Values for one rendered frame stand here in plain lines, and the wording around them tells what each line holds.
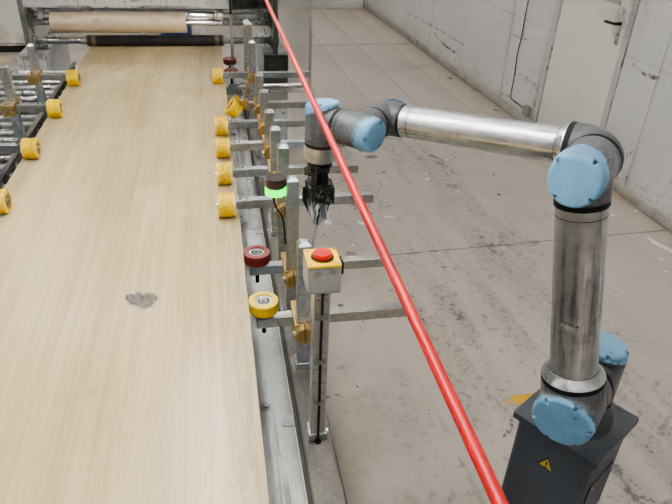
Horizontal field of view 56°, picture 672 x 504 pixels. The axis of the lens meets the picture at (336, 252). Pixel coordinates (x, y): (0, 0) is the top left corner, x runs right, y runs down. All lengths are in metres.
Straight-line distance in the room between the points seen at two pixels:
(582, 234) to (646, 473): 1.52
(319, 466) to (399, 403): 1.20
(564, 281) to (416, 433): 1.30
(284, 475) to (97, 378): 0.51
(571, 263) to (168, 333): 0.96
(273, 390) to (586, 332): 0.86
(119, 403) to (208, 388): 0.19
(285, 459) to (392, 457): 0.91
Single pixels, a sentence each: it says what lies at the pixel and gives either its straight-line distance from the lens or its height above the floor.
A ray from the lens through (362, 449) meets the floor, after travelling 2.53.
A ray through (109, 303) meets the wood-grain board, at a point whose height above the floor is 0.90.
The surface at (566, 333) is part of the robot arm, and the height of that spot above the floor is 1.02.
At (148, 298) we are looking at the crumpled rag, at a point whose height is 0.91.
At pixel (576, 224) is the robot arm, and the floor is 1.29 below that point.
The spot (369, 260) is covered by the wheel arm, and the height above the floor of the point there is 0.86.
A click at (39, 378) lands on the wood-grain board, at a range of 1.58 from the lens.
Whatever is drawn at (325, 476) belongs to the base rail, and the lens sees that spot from 1.54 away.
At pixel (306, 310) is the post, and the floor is 0.90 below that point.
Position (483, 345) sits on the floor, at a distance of 3.09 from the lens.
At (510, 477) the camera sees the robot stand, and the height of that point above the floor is 0.34.
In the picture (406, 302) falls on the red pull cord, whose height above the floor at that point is 1.64.
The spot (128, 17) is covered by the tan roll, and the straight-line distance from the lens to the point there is 4.25.
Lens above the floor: 1.90
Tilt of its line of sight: 31 degrees down
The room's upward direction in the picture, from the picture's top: 3 degrees clockwise
